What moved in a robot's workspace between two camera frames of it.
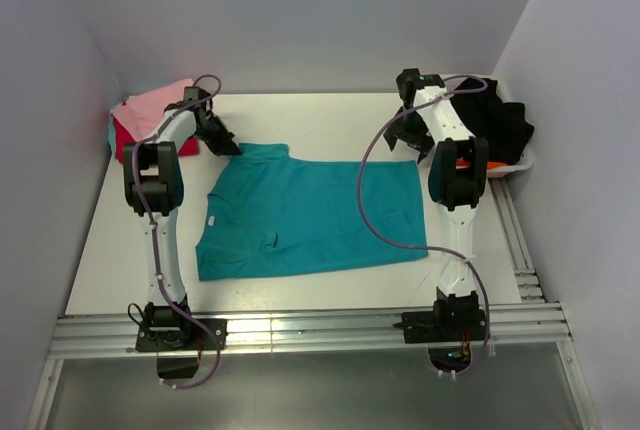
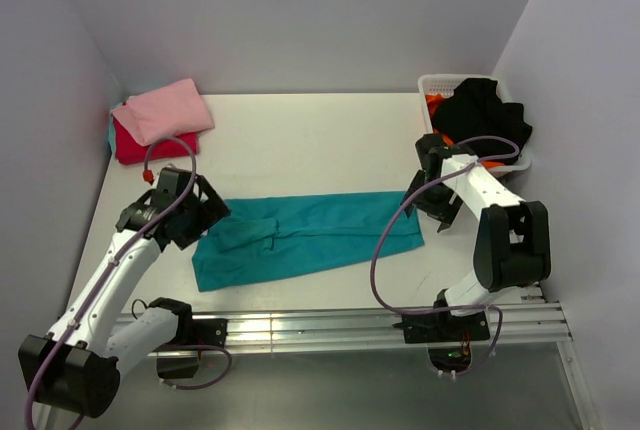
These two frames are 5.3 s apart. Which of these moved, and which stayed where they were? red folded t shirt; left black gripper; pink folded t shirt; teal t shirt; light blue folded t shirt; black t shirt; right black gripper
Moved: right black gripper; teal t shirt; left black gripper
Stayed: black t shirt; red folded t shirt; light blue folded t shirt; pink folded t shirt
